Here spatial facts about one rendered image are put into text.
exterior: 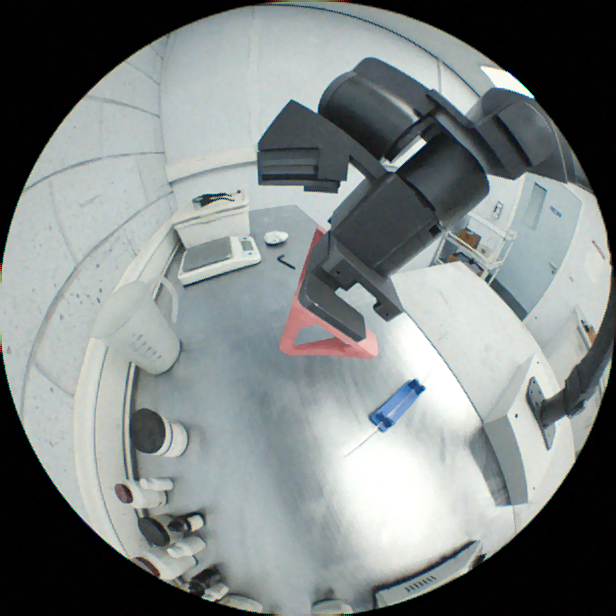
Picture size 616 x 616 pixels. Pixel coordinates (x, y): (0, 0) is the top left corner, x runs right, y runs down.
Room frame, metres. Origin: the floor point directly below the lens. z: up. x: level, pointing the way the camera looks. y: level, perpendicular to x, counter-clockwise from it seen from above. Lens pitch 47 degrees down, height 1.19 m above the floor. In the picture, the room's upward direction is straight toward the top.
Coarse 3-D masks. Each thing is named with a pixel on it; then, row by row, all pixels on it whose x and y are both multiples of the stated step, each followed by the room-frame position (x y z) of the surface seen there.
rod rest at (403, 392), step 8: (408, 384) 0.08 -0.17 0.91; (416, 384) 0.07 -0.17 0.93; (400, 392) 0.07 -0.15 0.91; (408, 392) 0.07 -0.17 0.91; (416, 392) 0.06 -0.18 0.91; (392, 400) 0.06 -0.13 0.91; (400, 400) 0.06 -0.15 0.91; (408, 400) 0.05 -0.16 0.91; (384, 408) 0.05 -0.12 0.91; (392, 408) 0.04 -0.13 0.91; (408, 408) 0.04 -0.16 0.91; (376, 416) 0.04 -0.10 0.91; (384, 416) 0.03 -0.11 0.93; (400, 416) 0.03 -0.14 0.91; (376, 424) 0.02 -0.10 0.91; (392, 424) 0.02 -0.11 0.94; (384, 432) 0.01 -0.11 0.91
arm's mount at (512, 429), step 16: (528, 368) 0.03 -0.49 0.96; (512, 384) 0.02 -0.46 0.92; (544, 384) -0.04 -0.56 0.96; (512, 400) -0.02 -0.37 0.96; (496, 416) -0.03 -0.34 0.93; (512, 416) -0.04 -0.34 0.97; (528, 416) -0.07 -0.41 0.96; (496, 432) -0.06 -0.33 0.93; (512, 432) -0.07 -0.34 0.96; (528, 432) -0.10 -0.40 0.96; (496, 448) -0.09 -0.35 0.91; (512, 448) -0.11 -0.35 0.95; (528, 448) -0.13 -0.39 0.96; (544, 448) -0.18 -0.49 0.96; (512, 464) -0.15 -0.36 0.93; (528, 464) -0.17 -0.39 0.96; (544, 464) -0.22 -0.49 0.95; (512, 480) -0.19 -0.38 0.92; (528, 480) -0.21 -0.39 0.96; (512, 496) -0.25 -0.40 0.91; (528, 496) -0.26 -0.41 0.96
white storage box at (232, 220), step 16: (224, 192) 0.94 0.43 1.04; (192, 208) 0.70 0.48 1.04; (208, 208) 0.64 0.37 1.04; (224, 208) 0.62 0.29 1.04; (240, 208) 0.65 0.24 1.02; (176, 224) 0.57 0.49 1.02; (192, 224) 0.58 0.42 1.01; (208, 224) 0.61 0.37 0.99; (224, 224) 0.62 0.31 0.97; (240, 224) 0.64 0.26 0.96; (192, 240) 0.58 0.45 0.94; (208, 240) 0.60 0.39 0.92
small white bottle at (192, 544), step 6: (180, 540) -0.19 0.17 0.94; (186, 540) -0.19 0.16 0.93; (192, 540) -0.19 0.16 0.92; (198, 540) -0.19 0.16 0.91; (174, 546) -0.20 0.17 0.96; (180, 546) -0.20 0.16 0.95; (186, 546) -0.19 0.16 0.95; (192, 546) -0.20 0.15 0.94; (198, 546) -0.20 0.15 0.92; (204, 546) -0.21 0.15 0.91; (168, 552) -0.21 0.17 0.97; (174, 552) -0.20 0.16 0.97; (180, 552) -0.20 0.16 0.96; (186, 552) -0.20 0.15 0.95; (192, 552) -0.20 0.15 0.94
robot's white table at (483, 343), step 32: (416, 288) 0.34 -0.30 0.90; (448, 288) 0.35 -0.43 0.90; (480, 288) 0.36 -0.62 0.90; (416, 320) 0.23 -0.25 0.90; (448, 320) 0.22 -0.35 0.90; (480, 320) 0.22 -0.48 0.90; (512, 320) 0.21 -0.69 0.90; (448, 352) 0.14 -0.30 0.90; (480, 352) 0.12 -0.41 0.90; (512, 352) 0.10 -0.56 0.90; (480, 384) 0.05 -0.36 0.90; (480, 416) -0.01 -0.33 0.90; (544, 480) -0.34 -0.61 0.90
